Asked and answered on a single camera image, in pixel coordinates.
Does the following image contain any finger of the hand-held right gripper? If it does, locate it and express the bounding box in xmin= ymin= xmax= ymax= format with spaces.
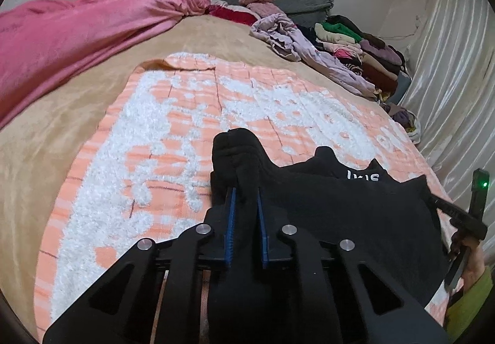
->
xmin=444 ymin=247 xmax=470 ymax=291
xmin=425 ymin=195 xmax=489 ymax=240

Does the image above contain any person's right forearm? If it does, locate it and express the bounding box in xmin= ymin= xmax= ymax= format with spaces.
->
xmin=445 ymin=265 xmax=495 ymax=342

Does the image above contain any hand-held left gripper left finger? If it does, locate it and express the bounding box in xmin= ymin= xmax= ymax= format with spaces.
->
xmin=42 ymin=187 xmax=237 ymax=344

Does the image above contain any red cloth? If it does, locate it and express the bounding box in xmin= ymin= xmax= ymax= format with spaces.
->
xmin=205 ymin=0 xmax=264 ymax=26

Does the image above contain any pink satin blanket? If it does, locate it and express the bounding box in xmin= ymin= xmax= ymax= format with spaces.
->
xmin=0 ymin=0 xmax=211 ymax=129

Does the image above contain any orange and white fluffy blanket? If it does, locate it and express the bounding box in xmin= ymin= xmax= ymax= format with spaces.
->
xmin=33 ymin=52 xmax=465 ymax=333

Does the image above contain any black garment with orange patches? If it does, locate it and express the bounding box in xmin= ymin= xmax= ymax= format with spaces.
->
xmin=201 ymin=128 xmax=451 ymax=344

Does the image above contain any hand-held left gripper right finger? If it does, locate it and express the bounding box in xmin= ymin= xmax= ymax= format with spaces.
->
xmin=257 ymin=189 xmax=449 ymax=344

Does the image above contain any blue grey container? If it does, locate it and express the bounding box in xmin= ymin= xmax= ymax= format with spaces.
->
xmin=392 ymin=71 xmax=412 ymax=105

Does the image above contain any pile of folded clothes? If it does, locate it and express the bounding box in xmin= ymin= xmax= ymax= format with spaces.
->
xmin=305 ymin=14 xmax=407 ymax=101

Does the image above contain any white satin curtain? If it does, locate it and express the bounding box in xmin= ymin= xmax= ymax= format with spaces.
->
xmin=398 ymin=0 xmax=495 ymax=213

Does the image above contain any lavender crumpled garment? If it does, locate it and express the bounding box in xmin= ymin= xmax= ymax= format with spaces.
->
xmin=249 ymin=13 xmax=377 ymax=98

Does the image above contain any person's right hand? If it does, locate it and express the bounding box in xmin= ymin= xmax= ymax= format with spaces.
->
xmin=449 ymin=230 xmax=486 ymax=292

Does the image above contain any small heap of purple clothes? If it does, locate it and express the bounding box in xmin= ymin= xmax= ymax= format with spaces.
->
xmin=381 ymin=102 xmax=422 ymax=144

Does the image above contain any beige bed sheet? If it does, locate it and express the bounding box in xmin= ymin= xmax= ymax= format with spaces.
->
xmin=0 ymin=14 xmax=387 ymax=329

